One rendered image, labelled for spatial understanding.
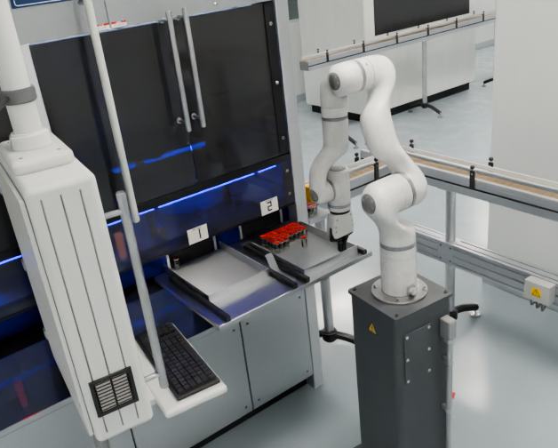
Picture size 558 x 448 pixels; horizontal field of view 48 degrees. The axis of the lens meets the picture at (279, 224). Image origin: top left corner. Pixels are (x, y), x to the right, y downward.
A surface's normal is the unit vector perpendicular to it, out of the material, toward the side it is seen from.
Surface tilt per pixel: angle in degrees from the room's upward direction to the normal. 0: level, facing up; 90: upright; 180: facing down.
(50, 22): 90
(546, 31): 90
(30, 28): 90
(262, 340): 90
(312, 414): 0
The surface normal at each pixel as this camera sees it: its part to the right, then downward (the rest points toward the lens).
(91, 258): 0.51, 0.31
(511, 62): -0.79, 0.33
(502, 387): -0.11, -0.91
